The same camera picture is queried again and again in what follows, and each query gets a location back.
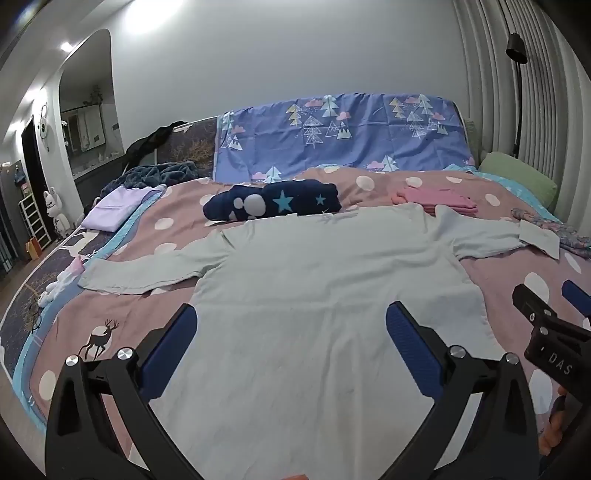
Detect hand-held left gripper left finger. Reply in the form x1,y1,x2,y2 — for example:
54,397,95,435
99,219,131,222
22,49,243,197
45,303,199,480

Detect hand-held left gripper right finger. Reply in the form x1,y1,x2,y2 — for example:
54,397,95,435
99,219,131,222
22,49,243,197
385,301,541,480

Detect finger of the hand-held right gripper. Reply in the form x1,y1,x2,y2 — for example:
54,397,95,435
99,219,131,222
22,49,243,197
512,283,557,333
561,279,591,320

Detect light green long-sleeve shirt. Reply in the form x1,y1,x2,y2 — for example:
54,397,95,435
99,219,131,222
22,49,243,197
78,203,561,480

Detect person's right hand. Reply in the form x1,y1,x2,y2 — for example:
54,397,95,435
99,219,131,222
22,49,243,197
540,387,583,457

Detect floral cloth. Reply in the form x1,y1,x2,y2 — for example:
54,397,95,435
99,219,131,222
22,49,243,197
510,208,591,259

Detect green pillow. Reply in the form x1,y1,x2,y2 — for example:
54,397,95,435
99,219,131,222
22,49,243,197
478,151,559,210

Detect pink folded garment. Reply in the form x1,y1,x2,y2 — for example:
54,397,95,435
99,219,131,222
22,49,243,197
403,185,478,215

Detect pink polka-dot duvet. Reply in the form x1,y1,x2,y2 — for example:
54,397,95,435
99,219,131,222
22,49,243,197
14,164,591,480

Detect salmon folded garment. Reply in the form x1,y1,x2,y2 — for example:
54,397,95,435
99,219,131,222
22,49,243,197
391,187,478,216

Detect lilac folded cloth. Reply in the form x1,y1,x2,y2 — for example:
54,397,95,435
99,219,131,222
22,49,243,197
82,185,164,233

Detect white bear figurine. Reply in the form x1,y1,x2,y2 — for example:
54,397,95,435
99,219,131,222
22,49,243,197
44,186,70,241

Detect dark blue fleece blanket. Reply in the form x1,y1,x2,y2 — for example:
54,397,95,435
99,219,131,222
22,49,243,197
99,161,199,197

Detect navy star-print garment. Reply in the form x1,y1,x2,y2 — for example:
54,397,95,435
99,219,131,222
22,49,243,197
203,179,342,224

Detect white shelf rack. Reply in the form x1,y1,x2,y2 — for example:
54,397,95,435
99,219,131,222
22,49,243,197
18,194,51,250

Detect blue tree-print sheet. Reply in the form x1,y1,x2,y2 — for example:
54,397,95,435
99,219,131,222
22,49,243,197
215,92,476,183

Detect white pleated curtain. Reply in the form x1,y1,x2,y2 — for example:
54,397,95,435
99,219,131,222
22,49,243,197
455,0,591,185

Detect black garment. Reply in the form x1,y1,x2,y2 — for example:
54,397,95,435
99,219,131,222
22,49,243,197
126,121,188,162

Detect black floor lamp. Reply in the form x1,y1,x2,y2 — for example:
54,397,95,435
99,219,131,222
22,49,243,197
505,32,529,160

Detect white wall decoration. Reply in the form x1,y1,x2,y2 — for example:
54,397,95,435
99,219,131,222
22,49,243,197
36,104,52,152

